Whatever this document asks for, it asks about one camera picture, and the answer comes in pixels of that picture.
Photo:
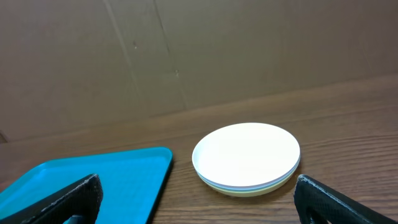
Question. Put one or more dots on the light blue plate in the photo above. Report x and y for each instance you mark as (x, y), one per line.
(252, 187)

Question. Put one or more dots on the white plate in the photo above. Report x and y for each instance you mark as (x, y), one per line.
(246, 155)

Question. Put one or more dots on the teal plastic tray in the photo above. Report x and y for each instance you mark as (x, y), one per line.
(132, 183)

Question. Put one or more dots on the yellow-green plate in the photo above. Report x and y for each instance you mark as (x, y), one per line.
(249, 193)

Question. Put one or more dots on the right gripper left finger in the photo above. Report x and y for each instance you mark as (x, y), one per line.
(78, 202)

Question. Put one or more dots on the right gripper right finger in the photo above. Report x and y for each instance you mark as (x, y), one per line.
(317, 203)

